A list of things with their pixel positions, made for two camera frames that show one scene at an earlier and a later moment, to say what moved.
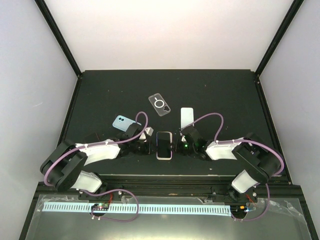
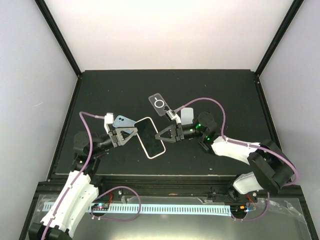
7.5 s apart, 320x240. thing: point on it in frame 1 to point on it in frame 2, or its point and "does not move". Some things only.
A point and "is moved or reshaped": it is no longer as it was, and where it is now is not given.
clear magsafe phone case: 159,104 does not move
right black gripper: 176,147 to 176,133
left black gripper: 149,150 to 118,137
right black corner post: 294,8 does not move
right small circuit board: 238,209 does not move
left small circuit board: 100,206 does not move
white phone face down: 187,116 does not move
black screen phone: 164,139 is moved or reshaped
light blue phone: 123,123 does not move
